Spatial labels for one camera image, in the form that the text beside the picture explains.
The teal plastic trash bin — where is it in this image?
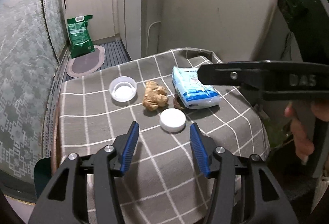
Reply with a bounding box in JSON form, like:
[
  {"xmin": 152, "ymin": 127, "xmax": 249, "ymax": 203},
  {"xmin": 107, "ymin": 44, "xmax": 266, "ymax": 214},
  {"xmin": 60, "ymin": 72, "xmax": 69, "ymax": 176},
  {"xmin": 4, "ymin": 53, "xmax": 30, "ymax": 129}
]
[{"xmin": 34, "ymin": 157, "xmax": 52, "ymax": 199}]

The silver refrigerator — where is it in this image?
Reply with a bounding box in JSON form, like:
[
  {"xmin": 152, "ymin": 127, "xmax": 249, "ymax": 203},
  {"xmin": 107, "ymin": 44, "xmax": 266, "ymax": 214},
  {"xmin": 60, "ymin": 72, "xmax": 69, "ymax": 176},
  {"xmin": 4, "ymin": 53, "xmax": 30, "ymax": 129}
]
[{"xmin": 156, "ymin": 0, "xmax": 286, "ymax": 65}]

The green rice bag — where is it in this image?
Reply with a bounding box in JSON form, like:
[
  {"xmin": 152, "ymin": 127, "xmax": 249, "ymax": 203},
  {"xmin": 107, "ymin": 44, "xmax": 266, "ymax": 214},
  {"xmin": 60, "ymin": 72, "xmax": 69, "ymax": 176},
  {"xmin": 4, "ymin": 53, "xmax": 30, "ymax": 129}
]
[{"xmin": 67, "ymin": 15, "xmax": 95, "ymax": 58}]

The oval grey floor mat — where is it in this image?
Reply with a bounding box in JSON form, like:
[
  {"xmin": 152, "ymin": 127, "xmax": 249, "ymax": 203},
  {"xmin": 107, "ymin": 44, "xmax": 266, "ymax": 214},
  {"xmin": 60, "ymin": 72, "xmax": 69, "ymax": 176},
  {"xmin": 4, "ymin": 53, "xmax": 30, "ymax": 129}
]
[{"xmin": 66, "ymin": 45, "xmax": 105, "ymax": 78}]

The white kitchen cabinet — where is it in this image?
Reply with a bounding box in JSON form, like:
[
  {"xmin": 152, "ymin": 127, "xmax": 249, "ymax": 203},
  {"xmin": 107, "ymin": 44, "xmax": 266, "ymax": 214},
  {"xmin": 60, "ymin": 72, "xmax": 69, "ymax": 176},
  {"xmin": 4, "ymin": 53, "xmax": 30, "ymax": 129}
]
[{"xmin": 61, "ymin": 0, "xmax": 163, "ymax": 60}]

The brown round nut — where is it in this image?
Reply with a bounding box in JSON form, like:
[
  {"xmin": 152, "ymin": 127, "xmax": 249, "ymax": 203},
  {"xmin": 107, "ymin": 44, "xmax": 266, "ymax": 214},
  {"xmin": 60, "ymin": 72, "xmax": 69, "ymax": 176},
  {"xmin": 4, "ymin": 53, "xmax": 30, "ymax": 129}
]
[{"xmin": 173, "ymin": 96, "xmax": 185, "ymax": 110}]

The striped blue floor rug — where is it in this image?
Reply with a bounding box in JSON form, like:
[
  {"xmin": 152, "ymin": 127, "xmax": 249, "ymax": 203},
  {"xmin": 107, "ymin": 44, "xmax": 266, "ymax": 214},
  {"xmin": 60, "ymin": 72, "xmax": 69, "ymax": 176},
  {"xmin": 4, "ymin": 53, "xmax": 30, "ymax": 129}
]
[{"xmin": 63, "ymin": 38, "xmax": 131, "ymax": 82}]

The ginger root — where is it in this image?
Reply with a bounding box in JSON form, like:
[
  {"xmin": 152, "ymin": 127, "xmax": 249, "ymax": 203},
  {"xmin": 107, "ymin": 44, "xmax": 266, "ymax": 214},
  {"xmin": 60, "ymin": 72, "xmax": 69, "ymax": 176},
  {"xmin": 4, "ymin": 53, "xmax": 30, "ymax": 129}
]
[{"xmin": 142, "ymin": 81, "xmax": 168, "ymax": 111}]

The grey checked tablecloth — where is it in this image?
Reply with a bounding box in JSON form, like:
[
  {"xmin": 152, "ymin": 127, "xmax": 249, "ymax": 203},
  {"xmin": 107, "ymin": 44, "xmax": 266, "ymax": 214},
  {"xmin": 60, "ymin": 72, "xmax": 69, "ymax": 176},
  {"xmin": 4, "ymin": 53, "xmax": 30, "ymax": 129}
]
[{"xmin": 59, "ymin": 48, "xmax": 270, "ymax": 223}]

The frosted sliding glass door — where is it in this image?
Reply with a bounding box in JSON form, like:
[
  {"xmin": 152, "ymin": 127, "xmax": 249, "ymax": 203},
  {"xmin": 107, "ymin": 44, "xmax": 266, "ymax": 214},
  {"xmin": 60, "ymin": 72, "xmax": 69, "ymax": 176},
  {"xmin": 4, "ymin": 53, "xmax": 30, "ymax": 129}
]
[{"xmin": 1, "ymin": 0, "xmax": 67, "ymax": 183}]

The person's right hand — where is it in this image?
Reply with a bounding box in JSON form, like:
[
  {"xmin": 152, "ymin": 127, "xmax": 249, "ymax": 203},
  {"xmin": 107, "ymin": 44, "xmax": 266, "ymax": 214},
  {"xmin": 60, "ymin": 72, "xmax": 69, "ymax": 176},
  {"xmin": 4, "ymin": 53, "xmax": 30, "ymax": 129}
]
[{"xmin": 284, "ymin": 101, "xmax": 328, "ymax": 163}]

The blue white tissue pack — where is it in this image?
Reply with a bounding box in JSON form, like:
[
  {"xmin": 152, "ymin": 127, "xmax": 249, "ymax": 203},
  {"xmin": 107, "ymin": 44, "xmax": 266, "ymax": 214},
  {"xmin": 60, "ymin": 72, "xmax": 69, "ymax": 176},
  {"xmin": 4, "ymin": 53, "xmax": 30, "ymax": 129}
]
[{"xmin": 172, "ymin": 66, "xmax": 221, "ymax": 110}]

